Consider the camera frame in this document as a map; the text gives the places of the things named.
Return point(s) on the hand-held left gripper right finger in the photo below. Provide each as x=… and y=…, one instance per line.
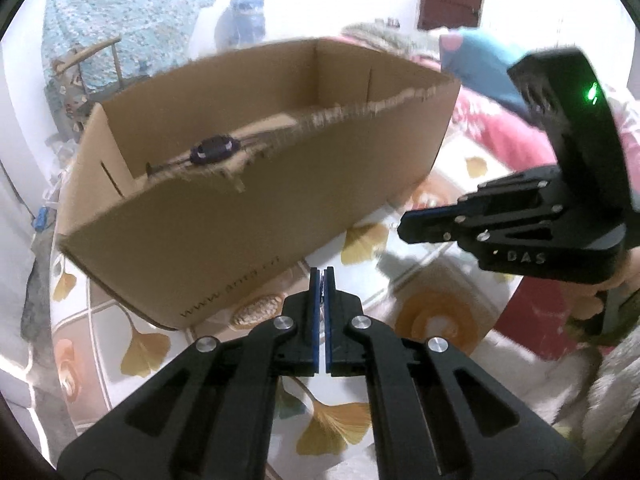
x=329, y=310

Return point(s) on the dark purple smart watch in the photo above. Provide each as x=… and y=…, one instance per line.
x=215, y=150

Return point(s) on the person's right hand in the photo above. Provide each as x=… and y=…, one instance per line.
x=590, y=310

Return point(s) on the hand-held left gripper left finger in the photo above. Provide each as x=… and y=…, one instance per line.
x=314, y=310

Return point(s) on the grey-green patterned cushion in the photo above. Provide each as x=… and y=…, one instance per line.
x=385, y=37

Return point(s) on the white fluffy blanket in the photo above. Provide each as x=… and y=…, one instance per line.
x=615, y=395

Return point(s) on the blue water jug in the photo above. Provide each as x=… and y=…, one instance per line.
x=245, y=20

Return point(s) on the teal floral cloth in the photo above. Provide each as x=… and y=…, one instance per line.
x=125, y=10

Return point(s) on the small blue object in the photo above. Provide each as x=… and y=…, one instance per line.
x=40, y=217

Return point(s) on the ginkgo leaf patterned table mat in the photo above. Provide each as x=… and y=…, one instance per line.
x=430, y=310

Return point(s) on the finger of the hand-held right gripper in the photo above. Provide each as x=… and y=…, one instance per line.
x=435, y=232
x=510, y=192

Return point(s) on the brown cardboard box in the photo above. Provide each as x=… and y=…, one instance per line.
x=200, y=240

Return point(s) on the wooden chair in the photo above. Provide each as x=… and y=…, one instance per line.
x=85, y=55

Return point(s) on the pink floral blanket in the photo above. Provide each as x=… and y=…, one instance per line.
x=500, y=130

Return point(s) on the teal pillow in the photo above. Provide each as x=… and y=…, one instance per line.
x=480, y=70

